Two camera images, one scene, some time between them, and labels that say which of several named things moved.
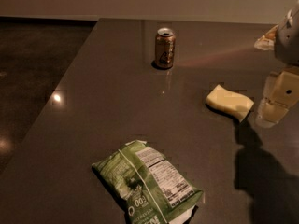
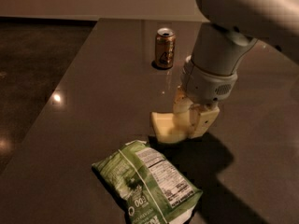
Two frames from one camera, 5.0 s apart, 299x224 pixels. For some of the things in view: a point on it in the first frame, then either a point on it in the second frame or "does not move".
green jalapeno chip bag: x=151 y=188 does not move
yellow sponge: x=234 y=105 → x=172 y=128
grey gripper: x=288 y=41 → x=206 y=85
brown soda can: x=164 y=48 does not move
